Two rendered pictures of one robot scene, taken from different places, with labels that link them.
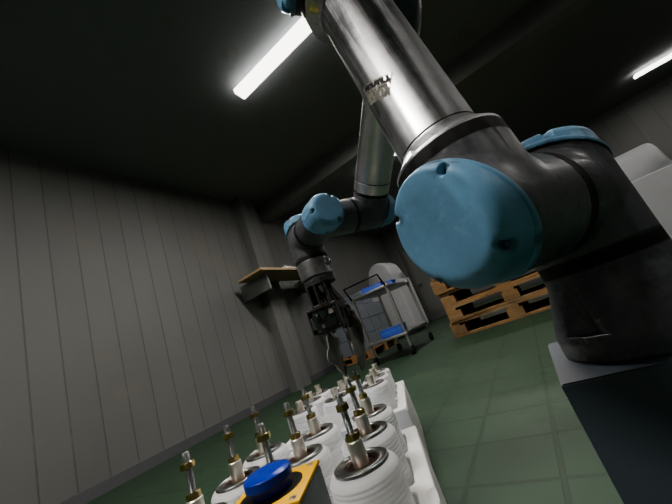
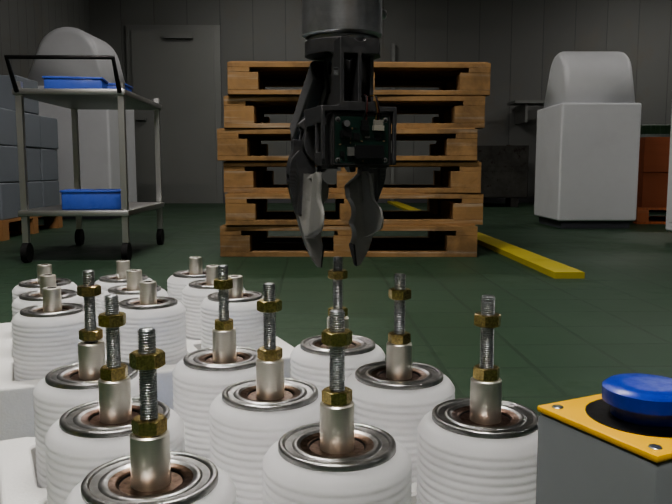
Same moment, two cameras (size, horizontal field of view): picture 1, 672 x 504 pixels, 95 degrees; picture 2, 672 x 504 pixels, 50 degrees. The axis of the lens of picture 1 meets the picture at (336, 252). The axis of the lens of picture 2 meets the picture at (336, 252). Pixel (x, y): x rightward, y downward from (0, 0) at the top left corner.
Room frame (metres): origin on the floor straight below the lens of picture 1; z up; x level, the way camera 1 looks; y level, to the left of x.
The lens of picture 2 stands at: (0.08, 0.41, 0.43)
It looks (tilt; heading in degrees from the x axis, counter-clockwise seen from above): 7 degrees down; 330
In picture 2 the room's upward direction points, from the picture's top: straight up
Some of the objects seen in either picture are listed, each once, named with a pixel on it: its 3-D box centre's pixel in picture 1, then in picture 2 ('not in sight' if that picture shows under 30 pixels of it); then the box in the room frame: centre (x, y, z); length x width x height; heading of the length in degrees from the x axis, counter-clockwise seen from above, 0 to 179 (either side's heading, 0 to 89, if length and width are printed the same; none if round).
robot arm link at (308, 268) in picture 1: (316, 271); (345, 21); (0.68, 0.06, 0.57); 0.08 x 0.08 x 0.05
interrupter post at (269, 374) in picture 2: (299, 448); (270, 378); (0.58, 0.18, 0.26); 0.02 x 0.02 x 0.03
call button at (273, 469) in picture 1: (269, 483); (647, 404); (0.29, 0.12, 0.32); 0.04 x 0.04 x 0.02
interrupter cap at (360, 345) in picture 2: (369, 412); (337, 345); (0.70, 0.06, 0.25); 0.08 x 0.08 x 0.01
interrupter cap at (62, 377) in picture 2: (264, 452); (92, 375); (0.71, 0.29, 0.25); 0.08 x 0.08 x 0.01
